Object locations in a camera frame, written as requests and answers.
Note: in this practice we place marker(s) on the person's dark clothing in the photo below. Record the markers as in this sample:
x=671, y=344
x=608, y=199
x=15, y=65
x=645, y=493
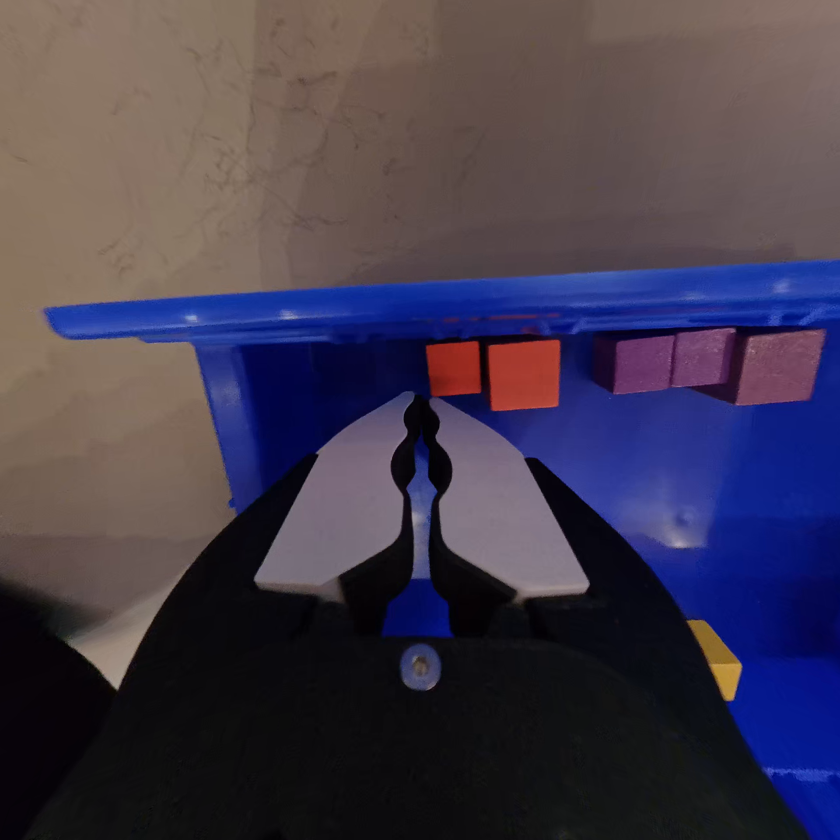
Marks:
x=39, y=722

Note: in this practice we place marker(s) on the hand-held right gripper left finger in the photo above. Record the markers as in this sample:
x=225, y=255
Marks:
x=341, y=512

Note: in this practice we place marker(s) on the blue plastic bin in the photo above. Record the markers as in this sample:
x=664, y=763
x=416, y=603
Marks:
x=656, y=459

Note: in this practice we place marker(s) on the purple cube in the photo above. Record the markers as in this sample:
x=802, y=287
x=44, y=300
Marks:
x=702, y=358
x=636, y=364
x=778, y=367

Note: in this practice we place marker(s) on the yellow cube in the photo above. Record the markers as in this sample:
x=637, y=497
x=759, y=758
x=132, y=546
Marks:
x=718, y=656

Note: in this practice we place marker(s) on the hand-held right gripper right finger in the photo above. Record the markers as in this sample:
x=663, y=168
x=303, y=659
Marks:
x=499, y=518

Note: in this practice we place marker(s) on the orange cube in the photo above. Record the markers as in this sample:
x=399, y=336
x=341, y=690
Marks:
x=453, y=369
x=523, y=375

